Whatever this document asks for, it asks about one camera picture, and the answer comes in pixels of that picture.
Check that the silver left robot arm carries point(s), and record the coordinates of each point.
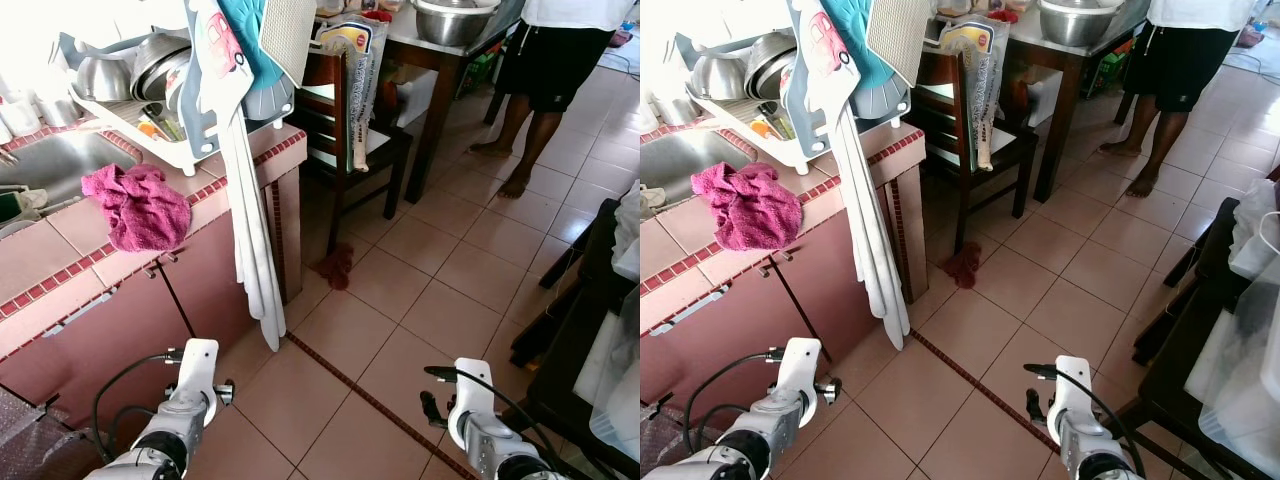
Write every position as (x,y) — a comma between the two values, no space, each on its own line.
(175,425)
(775,425)

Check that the steel kitchen sink basin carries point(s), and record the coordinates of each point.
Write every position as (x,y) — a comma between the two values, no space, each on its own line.
(60,165)
(690,160)

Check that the red floor rag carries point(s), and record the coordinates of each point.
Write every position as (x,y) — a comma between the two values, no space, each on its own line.
(965,265)
(338,268)

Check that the black wooden furniture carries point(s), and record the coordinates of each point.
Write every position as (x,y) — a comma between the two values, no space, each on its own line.
(1200,300)
(580,330)

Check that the white car print apron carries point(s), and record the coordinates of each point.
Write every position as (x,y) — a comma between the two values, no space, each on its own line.
(250,220)
(870,220)

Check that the clear plastic storage bin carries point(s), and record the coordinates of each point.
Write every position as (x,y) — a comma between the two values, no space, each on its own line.
(1240,390)
(620,390)

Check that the pink crumpled cloth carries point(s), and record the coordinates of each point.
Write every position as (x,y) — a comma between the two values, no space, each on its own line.
(140,210)
(750,208)

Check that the white plastic dish rack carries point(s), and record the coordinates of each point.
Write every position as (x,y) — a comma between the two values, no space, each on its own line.
(190,155)
(800,152)

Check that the white plastic bag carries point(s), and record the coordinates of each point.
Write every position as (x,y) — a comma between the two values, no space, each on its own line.
(628,235)
(1255,230)

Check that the dark wooden chair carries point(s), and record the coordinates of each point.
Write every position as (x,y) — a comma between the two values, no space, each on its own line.
(330,100)
(945,100)

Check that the steel pot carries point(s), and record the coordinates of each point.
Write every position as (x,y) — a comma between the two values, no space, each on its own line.
(772,68)
(160,70)

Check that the small steel bowl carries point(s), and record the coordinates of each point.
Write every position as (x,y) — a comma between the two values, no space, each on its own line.
(105,80)
(718,78)

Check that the dark wooden table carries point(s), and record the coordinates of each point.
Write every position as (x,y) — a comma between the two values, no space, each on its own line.
(1065,75)
(440,70)

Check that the green plastic crate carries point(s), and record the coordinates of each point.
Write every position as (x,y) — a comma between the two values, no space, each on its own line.
(1108,70)
(480,72)

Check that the teal oven mitt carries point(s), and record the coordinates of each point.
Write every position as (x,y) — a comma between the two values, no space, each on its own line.
(250,35)
(855,40)

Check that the printed plastic bag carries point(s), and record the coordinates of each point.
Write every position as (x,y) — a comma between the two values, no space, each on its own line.
(355,60)
(970,60)

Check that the white perforated mat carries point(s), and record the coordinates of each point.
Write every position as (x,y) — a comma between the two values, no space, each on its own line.
(900,35)
(290,35)

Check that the person in black shorts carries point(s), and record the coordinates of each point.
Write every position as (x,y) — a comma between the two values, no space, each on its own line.
(555,55)
(1180,60)

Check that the large steel basin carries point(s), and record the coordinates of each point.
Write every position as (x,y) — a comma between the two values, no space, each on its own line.
(1080,25)
(455,25)

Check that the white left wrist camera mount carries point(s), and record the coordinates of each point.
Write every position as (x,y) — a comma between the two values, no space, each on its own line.
(800,362)
(200,362)

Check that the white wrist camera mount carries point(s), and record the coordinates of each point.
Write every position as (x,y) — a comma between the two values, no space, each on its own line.
(1072,385)
(800,362)
(475,385)
(200,362)

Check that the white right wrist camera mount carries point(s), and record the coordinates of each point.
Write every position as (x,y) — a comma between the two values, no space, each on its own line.
(1072,385)
(475,385)

